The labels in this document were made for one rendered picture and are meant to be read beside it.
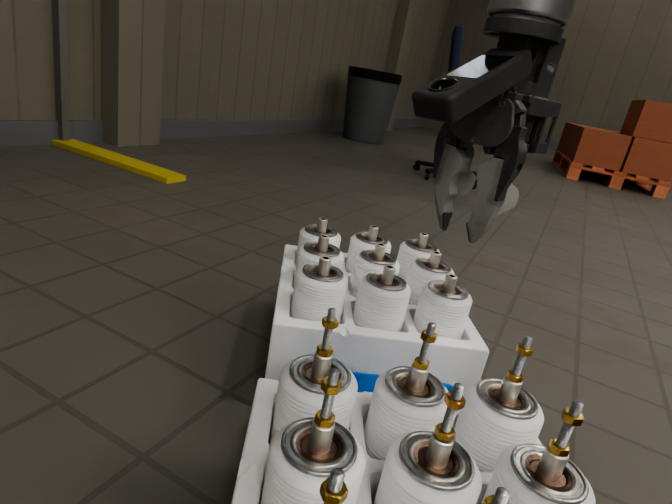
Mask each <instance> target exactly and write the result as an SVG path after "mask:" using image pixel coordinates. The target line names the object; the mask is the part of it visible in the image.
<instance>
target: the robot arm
mask: <svg viewBox="0 0 672 504"><path fill-rule="evenodd" d="M575 1H576V0H489V4H488V8H487V13H488V14H489V16H490V17H488V18H487V19H486V22H485V26H484V30H483V34H484V35H486V36H489V37H492V38H496V39H499V41H498V44H497V48H496V49H490V50H488V51H486V52H485V53H483V54H481V55H479V56H477V57H475V58H474V59H472V60H470V61H468V62H466V63H465V64H463V65H461V66H459V67H457V68H455V69H454V70H452V71H450V72H448V73H446V74H445V75H443V76H441V77H439V78H437V79H435V80H434V81H432V82H430V83H428V84H426V85H425V86H423V87H421V88H419V89H417V90H416V91H414V92H413V94H412V101H413V108H414V114H415V116H416V117H419V118H424V119H429V120H434V121H439V122H444V123H443V125H442V127H441V129H440V131H439V133H438V136H437V139H436V143H435V149H434V167H433V178H434V179H435V184H434V192H435V202H436V209H437V216H438V221H439V226H440V228H441V229H442V230H447V228H448V225H449V222H450V220H451V217H452V214H453V212H452V206H453V202H454V200H455V199H457V198H459V197H461V196H463V195H465V194H467V193H469V192H470V191H471V190H472V188H473V186H474V184H475V181H476V179H477V183H478V192H477V195H476V198H475V199H474V201H473V202H472V215H471V218H470V220H469V221H468V222H467V223H466V227H467V233H468V239H469V242H471V243H475V242H476V241H478V240H479V239H480V238H481V237H482V236H483V235H484V234H485V233H486V232H487V230H488V229H489V228H490V226H491V225H492V223H493V221H494V220H495V219H496V217H497V216H499V215H501V214H503V213H505V212H507V211H509V210H511V209H512V208H514V207H515V205H516V203H517V201H518V197H519V191H518V189H517V188H516V187H515V186H514V185H513V184H512V182H513V181H514V180H515V178H516V177H517V176H518V174H519V173H520V171H521V169H522V167H523V165H524V163H525V159H526V155H527V153H537V154H546V153H547V149H548V146H549V143H550V140H551V137H552V134H553V131H554V128H555V125H556V122H557V119H558V116H559V113H560V110H561V106H562V103H559V102H554V101H549V100H548V96H549V93H550V90H551V86H552V83H553V80H554V77H555V74H556V71H557V67H558V64H559V61H560V58H561V55H562V51H563V48H564V45H565V42H566V39H565V38H562V34H563V31H564V29H563V28H562V27H563V26H565V25H567V24H568V23H569V20H570V17H571V14H572V11H573V7H574V4H575ZM548 116H551V117H553V120H552V123H551V126H550V129H549V132H548V135H547V138H546V141H545V143H542V142H540V141H541V138H542V134H543V131H544V128H545V125H546V122H547V119H548ZM474 144H478V145H482V146H483V150H484V153H485V154H492V155H494V158H491V159H489V160H487V161H486V162H484V163H482V164H480V165H479V166H478V170H477V175H476V176H475V174H474V173H473V172H472V171H471V168H470V167H471V163H472V160H473V156H474V147H473V146H472V145H474Z"/></svg>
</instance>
